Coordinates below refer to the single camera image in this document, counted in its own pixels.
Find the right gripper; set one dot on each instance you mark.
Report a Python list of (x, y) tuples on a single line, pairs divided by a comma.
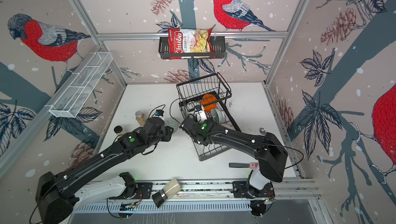
[(209, 122)]

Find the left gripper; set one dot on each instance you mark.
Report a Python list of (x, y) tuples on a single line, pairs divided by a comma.
[(168, 132)]

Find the light green ceramic bowl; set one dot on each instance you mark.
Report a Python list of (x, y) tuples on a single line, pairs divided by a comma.
[(218, 115)]

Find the orange plastic bowl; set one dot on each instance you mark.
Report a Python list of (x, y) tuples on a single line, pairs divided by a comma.
[(209, 102)]

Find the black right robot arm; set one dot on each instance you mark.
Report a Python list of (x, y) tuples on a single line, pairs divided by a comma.
[(267, 150)]

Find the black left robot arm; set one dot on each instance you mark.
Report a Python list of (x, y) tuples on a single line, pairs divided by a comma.
[(56, 193)]

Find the silver lidded spice jar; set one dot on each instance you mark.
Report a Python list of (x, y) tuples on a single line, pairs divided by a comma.
[(140, 118)]

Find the black lidded spice jar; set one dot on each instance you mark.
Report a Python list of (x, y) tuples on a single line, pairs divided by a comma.
[(119, 130)]

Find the metal spoon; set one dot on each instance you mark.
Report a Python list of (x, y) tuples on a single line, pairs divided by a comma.
[(263, 131)]

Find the red cassava chips bag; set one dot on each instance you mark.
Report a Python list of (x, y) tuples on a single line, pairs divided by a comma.
[(183, 41)]

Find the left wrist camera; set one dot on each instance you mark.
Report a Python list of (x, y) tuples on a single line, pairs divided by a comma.
[(159, 113)]

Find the black wire dish rack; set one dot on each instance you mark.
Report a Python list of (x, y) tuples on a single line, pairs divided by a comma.
[(191, 92)]

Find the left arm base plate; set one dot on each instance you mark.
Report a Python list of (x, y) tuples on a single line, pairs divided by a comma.
[(142, 190)]

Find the pink handled knife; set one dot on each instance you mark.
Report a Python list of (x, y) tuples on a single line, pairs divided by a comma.
[(251, 166)]

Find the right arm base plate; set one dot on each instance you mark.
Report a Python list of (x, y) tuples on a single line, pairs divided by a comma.
[(241, 189)]

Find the black wall shelf basket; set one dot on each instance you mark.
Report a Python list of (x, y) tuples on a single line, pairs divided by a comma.
[(217, 44)]

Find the white mesh wall shelf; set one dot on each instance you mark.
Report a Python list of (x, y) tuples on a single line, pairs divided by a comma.
[(73, 98)]

